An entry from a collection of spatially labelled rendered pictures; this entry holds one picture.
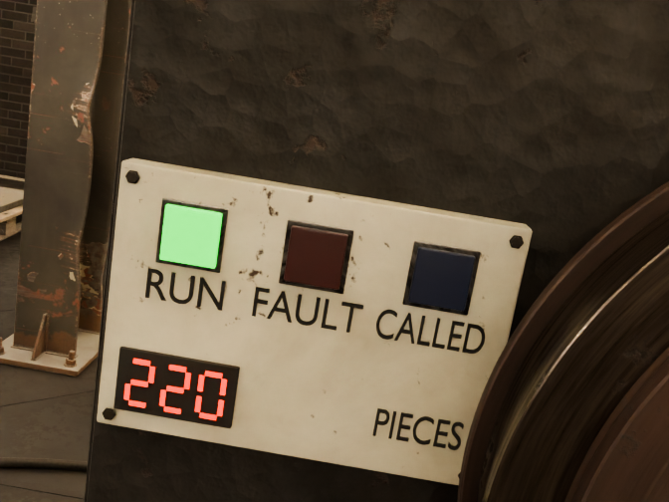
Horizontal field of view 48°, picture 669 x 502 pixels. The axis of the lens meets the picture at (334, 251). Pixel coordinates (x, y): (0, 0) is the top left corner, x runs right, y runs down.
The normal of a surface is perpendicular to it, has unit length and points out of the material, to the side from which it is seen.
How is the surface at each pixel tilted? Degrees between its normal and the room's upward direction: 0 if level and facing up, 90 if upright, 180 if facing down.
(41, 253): 90
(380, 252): 90
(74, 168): 90
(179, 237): 90
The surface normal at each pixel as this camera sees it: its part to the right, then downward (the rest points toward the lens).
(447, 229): -0.06, 0.22
